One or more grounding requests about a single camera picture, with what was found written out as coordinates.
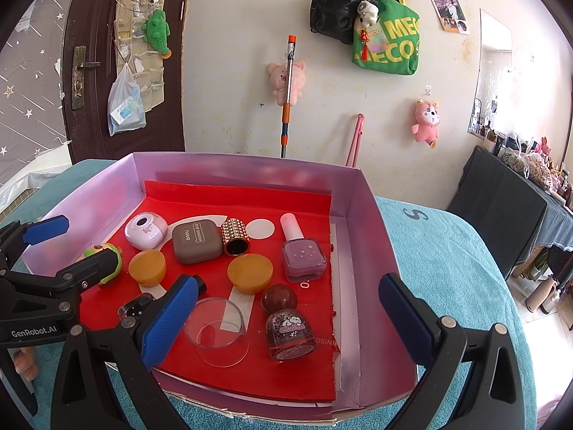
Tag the pink fox plush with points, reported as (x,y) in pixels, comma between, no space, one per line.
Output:
(427,119)

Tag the orange round lid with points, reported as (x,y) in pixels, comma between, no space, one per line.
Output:
(148,268)

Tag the pink pig plush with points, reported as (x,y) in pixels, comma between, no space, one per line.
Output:
(278,80)

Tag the dark covered side table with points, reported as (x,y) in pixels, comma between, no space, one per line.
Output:
(511,214)

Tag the beige hanging organizer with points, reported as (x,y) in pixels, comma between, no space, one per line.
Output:
(145,62)

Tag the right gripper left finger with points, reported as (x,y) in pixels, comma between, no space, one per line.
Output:
(83,395)

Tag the photo on wall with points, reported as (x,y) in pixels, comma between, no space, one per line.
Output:
(451,16)

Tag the orange silver mop handle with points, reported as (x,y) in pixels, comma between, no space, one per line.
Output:
(285,113)

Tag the glitter dark red bottle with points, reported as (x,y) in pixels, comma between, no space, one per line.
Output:
(289,333)

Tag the white dog plush keychain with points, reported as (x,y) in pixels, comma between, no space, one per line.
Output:
(368,13)

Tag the clear plastic cup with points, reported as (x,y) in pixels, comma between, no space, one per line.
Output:
(216,329)

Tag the orange round sponge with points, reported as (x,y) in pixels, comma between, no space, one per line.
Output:
(250,273)

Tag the green tote bag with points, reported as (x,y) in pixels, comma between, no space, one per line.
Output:
(392,45)

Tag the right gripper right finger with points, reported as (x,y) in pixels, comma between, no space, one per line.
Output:
(492,396)

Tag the pink hanger rods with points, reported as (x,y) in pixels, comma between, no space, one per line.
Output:
(352,156)

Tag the purple cardboard box tray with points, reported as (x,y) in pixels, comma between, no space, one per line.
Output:
(372,366)

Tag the teal star blanket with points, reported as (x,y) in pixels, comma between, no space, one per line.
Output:
(441,258)

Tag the brass door handle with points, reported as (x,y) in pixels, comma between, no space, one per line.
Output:
(79,67)

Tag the green yellow toy figure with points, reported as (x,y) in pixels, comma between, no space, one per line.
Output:
(109,260)

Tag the gold studded cylinder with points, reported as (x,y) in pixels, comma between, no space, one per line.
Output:
(235,239)

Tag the dark brown door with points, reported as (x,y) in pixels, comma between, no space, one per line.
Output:
(90,23)

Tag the pink round tape dispenser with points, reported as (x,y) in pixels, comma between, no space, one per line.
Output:
(146,230)

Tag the green dinosaur plush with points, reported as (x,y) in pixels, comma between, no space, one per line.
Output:
(156,31)

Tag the pink nail polish bottle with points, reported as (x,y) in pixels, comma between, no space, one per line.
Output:
(303,258)

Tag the brown compact case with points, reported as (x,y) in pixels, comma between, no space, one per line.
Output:
(196,241)

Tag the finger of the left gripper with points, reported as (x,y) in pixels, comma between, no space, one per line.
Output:
(16,237)
(24,294)

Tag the person's left hand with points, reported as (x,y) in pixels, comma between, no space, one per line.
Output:
(25,363)

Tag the black backpack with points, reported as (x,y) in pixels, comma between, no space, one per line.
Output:
(334,18)

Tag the white plastic bag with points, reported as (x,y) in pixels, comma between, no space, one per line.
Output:
(125,104)

